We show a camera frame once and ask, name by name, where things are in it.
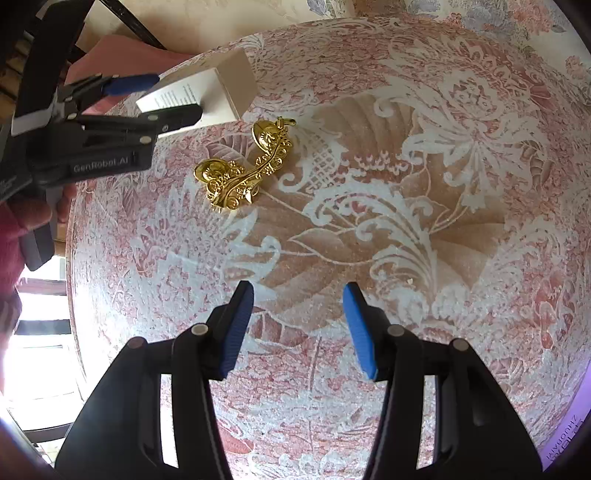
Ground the person's left hand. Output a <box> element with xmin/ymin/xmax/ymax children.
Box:
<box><xmin>0</xmin><ymin>184</ymin><xmax>79</xmax><ymax>301</ymax></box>

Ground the thin black rod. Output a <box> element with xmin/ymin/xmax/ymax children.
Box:
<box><xmin>98</xmin><ymin>0</ymin><xmax>168</xmax><ymax>51</ymax></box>

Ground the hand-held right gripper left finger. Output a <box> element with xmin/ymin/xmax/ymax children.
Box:
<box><xmin>54</xmin><ymin>280</ymin><xmax>254</xmax><ymax>480</ymax></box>

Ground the white cream carton box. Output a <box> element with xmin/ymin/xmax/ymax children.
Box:
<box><xmin>136</xmin><ymin>48</ymin><xmax>258</xmax><ymax>137</ymax></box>

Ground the pink lace tablecloth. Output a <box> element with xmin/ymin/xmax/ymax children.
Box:
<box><xmin>67</xmin><ymin>11</ymin><xmax>591</xmax><ymax>480</ymax></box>

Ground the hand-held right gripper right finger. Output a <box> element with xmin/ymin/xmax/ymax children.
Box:
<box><xmin>342</xmin><ymin>282</ymin><xmax>546</xmax><ymax>480</ymax></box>

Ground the pink cloth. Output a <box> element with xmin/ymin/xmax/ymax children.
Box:
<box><xmin>65</xmin><ymin>34</ymin><xmax>197</xmax><ymax>114</ymax></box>

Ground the gold floral ornament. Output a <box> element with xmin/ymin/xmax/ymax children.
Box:
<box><xmin>193</xmin><ymin>116</ymin><xmax>296</xmax><ymax>212</ymax></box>

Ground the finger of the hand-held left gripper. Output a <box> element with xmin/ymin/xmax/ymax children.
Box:
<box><xmin>69</xmin><ymin>104</ymin><xmax>203</xmax><ymax>139</ymax></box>
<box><xmin>58</xmin><ymin>73</ymin><xmax>160</xmax><ymax>104</ymax></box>

